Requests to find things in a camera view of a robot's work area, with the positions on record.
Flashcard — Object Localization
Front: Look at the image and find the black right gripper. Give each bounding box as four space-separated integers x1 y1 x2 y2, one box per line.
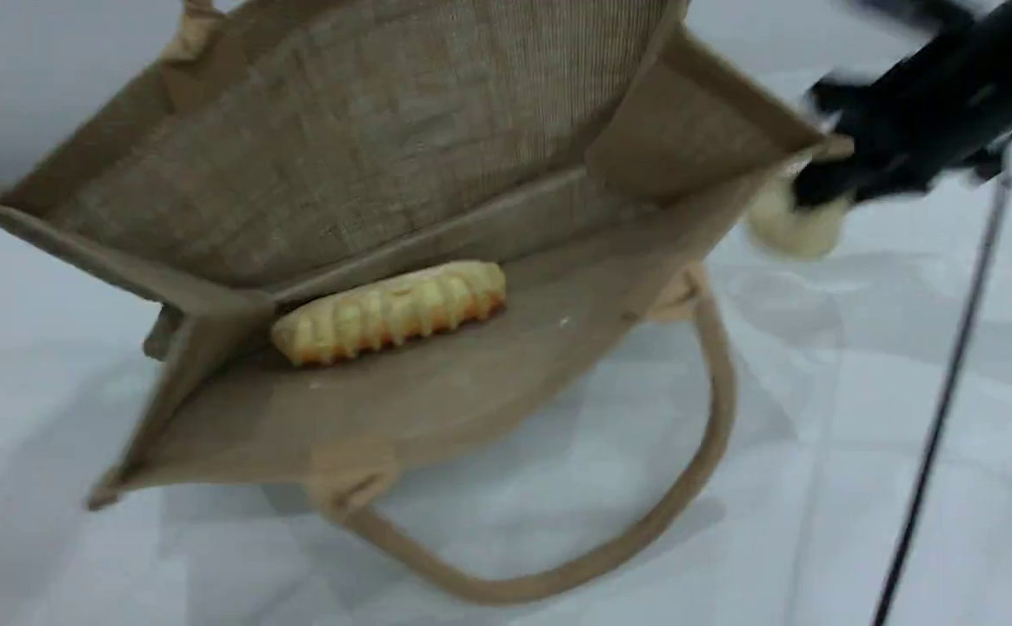
791 26 1012 211

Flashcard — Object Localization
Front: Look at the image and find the round pale egg yolk pastry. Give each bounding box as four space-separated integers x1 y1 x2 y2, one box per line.
747 174 850 259

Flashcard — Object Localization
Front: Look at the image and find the thin black cable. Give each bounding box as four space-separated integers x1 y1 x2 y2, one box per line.
869 170 1012 626

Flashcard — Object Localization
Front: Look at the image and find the brown jute tote bag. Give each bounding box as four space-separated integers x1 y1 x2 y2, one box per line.
0 0 855 607

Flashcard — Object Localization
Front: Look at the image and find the long ridged orange bread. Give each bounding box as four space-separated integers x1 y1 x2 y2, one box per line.
271 260 508 367

